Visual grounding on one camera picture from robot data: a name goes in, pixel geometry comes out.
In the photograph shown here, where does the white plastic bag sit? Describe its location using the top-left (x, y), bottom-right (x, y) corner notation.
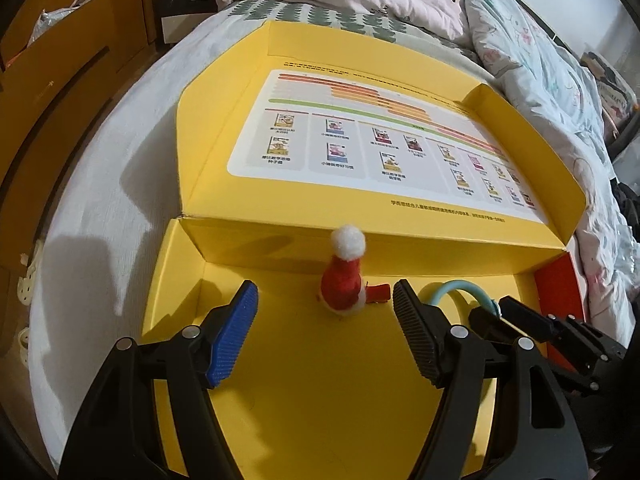
top-left (27, 0), bottom-right (101, 43)

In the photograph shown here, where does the printed quilt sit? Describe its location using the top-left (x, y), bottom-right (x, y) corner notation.
top-left (217, 0), bottom-right (640, 346)

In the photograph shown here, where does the wooden cabinet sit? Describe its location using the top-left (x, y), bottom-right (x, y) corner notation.
top-left (0, 0), bottom-right (166, 461)

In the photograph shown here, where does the light blue hair tie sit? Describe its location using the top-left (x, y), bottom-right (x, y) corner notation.
top-left (417, 280), bottom-right (502, 318)

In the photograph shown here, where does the red santa hat hair clip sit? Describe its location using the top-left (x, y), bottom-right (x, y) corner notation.
top-left (316, 225), bottom-right (392, 317)

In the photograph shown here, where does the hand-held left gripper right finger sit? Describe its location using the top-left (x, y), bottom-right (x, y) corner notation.
top-left (392, 279), bottom-right (591, 480)

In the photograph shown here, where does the green tree print sheet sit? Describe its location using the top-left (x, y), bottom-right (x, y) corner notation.
top-left (220, 0), bottom-right (481, 61)

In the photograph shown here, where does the dark cloth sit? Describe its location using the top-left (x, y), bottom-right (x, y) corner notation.
top-left (615, 180), bottom-right (640, 241)

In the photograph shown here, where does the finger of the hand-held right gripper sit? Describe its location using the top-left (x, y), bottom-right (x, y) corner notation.
top-left (500, 296), bottom-right (626, 361)
top-left (469, 305), bottom-right (601, 396)

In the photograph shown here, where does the white bed sheet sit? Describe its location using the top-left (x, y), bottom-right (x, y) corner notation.
top-left (27, 10), bottom-right (266, 411)

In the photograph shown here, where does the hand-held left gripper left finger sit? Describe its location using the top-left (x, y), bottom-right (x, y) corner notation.
top-left (60, 280), bottom-right (261, 480)

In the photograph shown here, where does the yellow cardboard box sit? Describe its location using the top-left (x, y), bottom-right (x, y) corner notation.
top-left (141, 20), bottom-right (588, 480)

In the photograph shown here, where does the dark nightstand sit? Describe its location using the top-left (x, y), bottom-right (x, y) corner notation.
top-left (152, 0), bottom-right (226, 46)

